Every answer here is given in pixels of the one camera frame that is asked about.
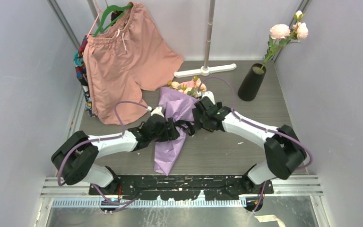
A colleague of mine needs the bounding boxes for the pink artificial rose stem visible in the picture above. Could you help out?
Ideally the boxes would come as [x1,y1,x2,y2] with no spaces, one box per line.
[259,10,309,73]

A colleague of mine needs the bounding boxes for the white clothes rack stand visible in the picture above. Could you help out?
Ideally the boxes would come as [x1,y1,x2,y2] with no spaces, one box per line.
[173,0,237,78]

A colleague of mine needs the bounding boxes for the aluminium rail frame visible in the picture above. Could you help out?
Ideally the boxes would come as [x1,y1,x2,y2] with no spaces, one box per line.
[34,175,330,227]

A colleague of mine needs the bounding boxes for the pink clothes hanger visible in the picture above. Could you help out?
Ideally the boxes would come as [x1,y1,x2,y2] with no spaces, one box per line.
[86,0,103,37]

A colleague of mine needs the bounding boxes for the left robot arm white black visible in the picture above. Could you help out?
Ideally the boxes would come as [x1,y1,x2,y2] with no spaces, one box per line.
[51,114,180,188]

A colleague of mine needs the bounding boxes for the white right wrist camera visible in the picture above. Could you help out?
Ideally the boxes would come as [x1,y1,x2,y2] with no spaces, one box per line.
[202,91,216,105]

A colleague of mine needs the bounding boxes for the black ribbon gold lettering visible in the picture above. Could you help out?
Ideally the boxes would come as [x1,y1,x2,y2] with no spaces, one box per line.
[174,120,196,136]

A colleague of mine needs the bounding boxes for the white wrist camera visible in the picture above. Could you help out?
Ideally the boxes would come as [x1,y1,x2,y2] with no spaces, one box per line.
[202,91,216,105]
[150,106,165,118]

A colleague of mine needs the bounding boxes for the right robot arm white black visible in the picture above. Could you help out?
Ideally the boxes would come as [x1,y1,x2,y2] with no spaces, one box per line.
[192,96,307,185]

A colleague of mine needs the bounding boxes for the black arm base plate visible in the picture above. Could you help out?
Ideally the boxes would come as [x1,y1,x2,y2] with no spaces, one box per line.
[89,175,274,201]

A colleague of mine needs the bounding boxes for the green clothes hanger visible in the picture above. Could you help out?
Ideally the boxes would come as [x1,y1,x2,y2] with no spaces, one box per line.
[92,3,133,37]

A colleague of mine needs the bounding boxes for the pink shorts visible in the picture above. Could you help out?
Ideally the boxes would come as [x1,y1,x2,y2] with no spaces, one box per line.
[83,2,184,125]

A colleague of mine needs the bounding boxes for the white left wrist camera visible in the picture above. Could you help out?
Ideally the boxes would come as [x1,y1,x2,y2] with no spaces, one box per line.
[150,106,165,118]

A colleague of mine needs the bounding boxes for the black cylindrical vase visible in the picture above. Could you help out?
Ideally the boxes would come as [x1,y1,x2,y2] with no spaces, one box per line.
[237,63,267,101]

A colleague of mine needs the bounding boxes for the colourful patterned garment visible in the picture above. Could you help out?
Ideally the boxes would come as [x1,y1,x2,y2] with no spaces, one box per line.
[73,36,95,117]

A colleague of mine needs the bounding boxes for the purple paper flower bouquet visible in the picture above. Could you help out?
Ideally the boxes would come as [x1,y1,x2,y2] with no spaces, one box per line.
[154,76,207,175]

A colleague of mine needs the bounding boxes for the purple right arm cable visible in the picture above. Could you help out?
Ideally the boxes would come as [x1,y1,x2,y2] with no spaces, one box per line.
[198,77,314,214]

